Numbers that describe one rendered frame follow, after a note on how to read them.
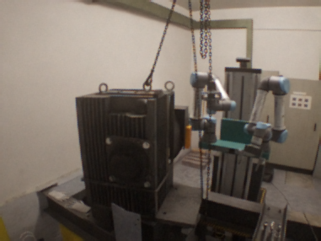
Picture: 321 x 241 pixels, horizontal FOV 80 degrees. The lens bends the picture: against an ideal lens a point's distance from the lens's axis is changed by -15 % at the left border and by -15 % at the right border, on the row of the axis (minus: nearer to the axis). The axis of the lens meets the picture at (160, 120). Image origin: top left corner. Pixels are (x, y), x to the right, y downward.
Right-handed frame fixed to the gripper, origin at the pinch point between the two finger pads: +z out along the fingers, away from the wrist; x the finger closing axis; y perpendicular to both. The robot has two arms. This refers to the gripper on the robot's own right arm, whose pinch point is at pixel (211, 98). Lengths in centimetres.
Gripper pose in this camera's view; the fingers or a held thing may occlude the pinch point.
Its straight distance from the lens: 135.4
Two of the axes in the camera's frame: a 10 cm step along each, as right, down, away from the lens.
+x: -9.7, -0.3, 2.4
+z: -2.4, 2.6, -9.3
